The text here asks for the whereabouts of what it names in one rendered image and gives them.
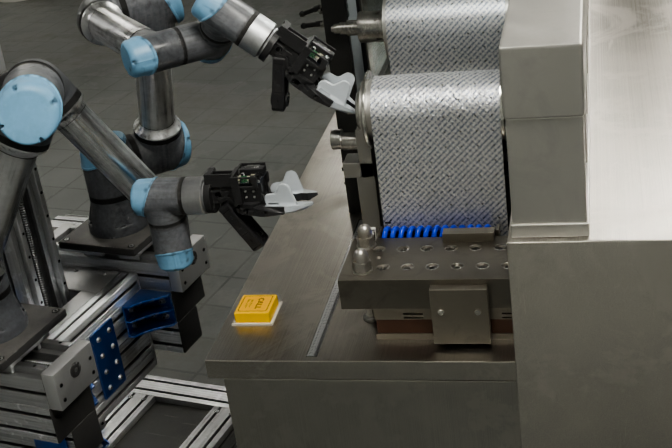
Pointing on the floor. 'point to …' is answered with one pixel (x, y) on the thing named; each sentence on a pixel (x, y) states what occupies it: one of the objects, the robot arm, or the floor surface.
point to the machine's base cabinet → (373, 413)
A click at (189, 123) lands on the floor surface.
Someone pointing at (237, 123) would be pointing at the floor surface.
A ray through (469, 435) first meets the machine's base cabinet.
